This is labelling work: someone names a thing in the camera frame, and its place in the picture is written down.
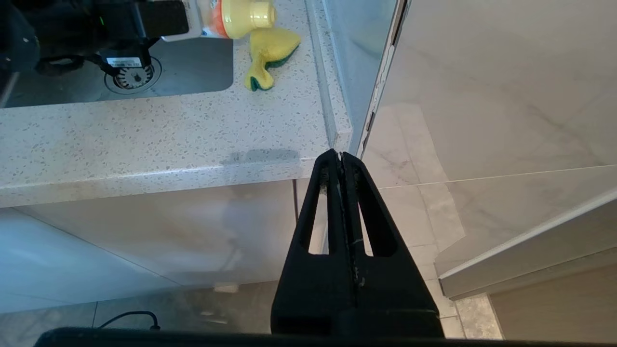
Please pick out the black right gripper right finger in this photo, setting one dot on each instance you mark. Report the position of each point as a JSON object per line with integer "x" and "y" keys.
{"x": 395, "y": 299}

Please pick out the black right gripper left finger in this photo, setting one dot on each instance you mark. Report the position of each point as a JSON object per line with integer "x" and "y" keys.
{"x": 308, "y": 299}

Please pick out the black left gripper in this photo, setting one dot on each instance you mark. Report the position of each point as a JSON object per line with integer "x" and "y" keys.
{"x": 87, "y": 21}

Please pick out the orange dish soap bottle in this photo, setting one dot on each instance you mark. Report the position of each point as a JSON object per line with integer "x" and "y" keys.
{"x": 246, "y": 17}

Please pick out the stainless steel sink basin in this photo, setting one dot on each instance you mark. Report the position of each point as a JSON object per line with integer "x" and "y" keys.
{"x": 193, "y": 67}

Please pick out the yellow green sponge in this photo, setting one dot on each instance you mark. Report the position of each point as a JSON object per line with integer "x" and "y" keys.
{"x": 270, "y": 53}

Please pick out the round metal drain strainer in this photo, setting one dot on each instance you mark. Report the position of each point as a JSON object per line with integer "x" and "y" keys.
{"x": 135, "y": 79}

